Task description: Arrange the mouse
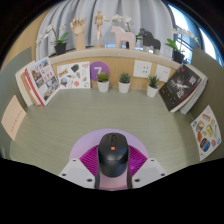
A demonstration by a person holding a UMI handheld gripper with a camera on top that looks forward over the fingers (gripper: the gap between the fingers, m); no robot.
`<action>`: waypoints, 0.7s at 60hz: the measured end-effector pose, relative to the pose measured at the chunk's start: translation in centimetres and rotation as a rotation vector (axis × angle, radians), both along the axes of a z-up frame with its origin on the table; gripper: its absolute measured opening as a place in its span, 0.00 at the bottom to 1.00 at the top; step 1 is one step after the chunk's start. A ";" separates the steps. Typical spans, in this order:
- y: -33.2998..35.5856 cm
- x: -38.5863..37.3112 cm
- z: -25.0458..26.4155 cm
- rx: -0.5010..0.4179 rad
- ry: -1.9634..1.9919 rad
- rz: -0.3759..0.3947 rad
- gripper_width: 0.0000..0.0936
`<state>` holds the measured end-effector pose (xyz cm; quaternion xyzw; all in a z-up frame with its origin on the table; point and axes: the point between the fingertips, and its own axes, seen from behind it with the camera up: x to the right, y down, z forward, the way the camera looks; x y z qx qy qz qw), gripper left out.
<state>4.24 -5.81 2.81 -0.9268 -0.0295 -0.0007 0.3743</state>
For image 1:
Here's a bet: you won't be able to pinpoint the white sticker sheet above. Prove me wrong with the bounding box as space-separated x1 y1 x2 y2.
56 61 92 90

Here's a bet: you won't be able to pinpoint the wooden back shelf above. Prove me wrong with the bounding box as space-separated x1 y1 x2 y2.
48 47 183 91

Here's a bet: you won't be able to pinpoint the white wall switch plate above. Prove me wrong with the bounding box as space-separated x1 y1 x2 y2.
155 64 172 83

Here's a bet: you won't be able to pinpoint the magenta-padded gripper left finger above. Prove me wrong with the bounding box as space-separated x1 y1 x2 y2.
58 144 103 190

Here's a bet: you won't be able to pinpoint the black computer mouse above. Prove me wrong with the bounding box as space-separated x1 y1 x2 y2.
96 132 130 179

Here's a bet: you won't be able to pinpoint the grey curtain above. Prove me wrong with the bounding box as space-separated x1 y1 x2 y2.
35 0 181 61

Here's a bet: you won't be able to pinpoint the colourful sticker card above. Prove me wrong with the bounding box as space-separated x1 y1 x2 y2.
190 104 222 162

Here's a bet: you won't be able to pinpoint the white book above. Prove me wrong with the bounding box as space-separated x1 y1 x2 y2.
179 64 209 116

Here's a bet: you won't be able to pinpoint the red-spined picture-cover book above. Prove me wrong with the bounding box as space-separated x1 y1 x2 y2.
25 56 61 107

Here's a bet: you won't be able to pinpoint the purple round mouse pad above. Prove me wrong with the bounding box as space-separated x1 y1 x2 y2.
68 128 150 192

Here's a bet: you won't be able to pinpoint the purple round number sign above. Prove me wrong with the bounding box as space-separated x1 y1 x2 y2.
89 61 111 83

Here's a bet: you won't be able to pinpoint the black cover book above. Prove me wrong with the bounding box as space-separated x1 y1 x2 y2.
158 64 203 113

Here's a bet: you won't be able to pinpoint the beige hardcover book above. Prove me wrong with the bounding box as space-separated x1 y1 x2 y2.
0 94 27 142

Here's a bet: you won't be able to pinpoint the white wall socket plate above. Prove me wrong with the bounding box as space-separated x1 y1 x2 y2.
132 59 153 79

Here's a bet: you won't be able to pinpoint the pink horse figure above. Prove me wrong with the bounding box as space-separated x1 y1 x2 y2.
110 25 137 50

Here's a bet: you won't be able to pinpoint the brown book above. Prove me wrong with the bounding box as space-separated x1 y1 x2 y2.
20 69 38 107

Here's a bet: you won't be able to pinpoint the small plant in white pot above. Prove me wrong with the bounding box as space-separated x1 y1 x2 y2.
96 72 111 94
146 74 160 98
118 72 132 94

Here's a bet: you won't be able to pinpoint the white books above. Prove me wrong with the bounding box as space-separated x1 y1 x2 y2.
14 60 36 108

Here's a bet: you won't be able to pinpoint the green desk partition panel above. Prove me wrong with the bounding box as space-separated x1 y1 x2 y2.
191 46 224 161
0 46 34 158

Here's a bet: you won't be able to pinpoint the wooden artist mannequin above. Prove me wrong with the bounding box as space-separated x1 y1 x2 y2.
93 9 110 48

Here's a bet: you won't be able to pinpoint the wooden hand model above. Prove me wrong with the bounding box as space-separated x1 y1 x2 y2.
69 17 88 52

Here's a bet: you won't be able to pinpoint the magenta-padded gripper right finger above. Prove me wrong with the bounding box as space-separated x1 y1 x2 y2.
126 144 167 190

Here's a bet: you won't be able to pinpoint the dark-framed window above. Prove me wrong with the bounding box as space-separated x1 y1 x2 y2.
166 3 221 64

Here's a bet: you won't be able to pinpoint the white orchid in black pot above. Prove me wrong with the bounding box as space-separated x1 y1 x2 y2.
165 28 200 65
35 23 70 56

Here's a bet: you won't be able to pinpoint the black horse figure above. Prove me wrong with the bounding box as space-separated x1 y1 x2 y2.
137 27 162 52

